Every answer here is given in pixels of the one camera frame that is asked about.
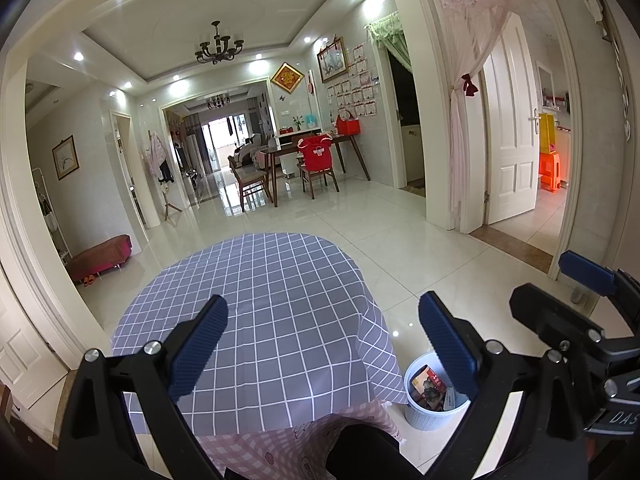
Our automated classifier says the brown cardboard box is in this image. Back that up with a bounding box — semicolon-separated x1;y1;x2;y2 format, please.
410;365;447;412

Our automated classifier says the light blue trash bin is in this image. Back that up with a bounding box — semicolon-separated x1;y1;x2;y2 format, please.
404;351;470;431

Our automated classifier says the grey checked tablecloth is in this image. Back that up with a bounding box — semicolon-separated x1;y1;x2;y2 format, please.
112;233;406;437

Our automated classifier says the orange plastic stool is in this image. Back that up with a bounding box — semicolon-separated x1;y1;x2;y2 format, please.
539;152;561;193

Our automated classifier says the dark red bench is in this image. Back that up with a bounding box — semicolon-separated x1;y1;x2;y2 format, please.
65;234;132;283

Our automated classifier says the pink patterned under cloth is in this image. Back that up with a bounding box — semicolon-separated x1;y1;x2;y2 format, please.
198;400;402;479

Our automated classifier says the wooden dining chair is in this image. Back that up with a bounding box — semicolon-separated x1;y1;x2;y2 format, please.
228;155;273;211

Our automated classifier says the white panel door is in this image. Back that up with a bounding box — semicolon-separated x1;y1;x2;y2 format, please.
483;14;539;224

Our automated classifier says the chair with red shirt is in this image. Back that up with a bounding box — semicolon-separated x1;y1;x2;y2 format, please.
297;134;340;200

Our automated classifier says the coat rack with clothes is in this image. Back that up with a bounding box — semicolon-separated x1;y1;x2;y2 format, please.
146;130;182;221

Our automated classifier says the wooden dining table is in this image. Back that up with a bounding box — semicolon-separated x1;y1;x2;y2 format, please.
264;134;371;206

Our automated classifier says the green door curtain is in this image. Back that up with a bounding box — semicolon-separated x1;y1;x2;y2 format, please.
366;12;412;73

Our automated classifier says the pink lace curtain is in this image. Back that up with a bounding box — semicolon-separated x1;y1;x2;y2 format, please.
434;0;518;233

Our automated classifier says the black chandelier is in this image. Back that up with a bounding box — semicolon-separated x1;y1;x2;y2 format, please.
194;20;245;65

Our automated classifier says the framed picture left wall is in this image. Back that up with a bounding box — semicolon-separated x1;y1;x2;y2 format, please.
52;136;79;180

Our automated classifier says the framed picture wall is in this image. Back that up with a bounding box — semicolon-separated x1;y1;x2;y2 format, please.
52;136;79;180
317;37;348;84

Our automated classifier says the framed picture right wall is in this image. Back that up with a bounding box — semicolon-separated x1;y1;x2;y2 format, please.
317;37;348;84

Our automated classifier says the gold diamond wall decoration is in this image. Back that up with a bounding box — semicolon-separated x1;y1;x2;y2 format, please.
270;62;305;93

